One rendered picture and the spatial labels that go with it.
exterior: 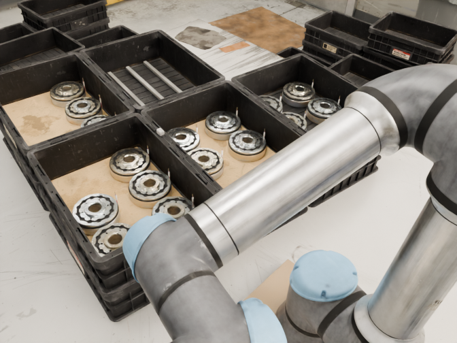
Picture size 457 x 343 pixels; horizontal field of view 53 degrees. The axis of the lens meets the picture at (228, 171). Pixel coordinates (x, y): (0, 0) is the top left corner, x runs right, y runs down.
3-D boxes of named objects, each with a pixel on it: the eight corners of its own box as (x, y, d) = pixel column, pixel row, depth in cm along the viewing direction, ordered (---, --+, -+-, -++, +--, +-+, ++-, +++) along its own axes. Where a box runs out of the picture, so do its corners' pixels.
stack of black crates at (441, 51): (438, 106, 270) (468, 33, 239) (411, 130, 252) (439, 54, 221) (375, 79, 291) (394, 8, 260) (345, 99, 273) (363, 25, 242)
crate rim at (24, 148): (138, 118, 123) (137, 111, 122) (26, 159, 109) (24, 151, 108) (78, 57, 146) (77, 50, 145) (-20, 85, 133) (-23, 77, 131)
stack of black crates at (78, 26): (91, 53, 304) (78, -16, 274) (118, 70, 289) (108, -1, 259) (35, 74, 282) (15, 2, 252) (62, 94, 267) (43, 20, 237)
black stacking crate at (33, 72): (141, 145, 130) (137, 112, 122) (37, 187, 116) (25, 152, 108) (83, 84, 153) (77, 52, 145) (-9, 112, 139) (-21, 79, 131)
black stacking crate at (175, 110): (315, 184, 120) (323, 151, 112) (225, 235, 107) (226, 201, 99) (226, 112, 143) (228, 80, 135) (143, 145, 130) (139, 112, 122)
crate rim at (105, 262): (226, 207, 100) (226, 199, 98) (98, 273, 86) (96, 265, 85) (138, 118, 123) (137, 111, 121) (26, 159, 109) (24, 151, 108)
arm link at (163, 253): (417, 20, 61) (98, 227, 51) (490, 55, 55) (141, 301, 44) (409, 85, 70) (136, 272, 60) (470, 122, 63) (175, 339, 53)
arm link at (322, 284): (317, 271, 98) (328, 231, 88) (362, 320, 89) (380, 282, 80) (273, 298, 93) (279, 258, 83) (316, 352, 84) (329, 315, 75)
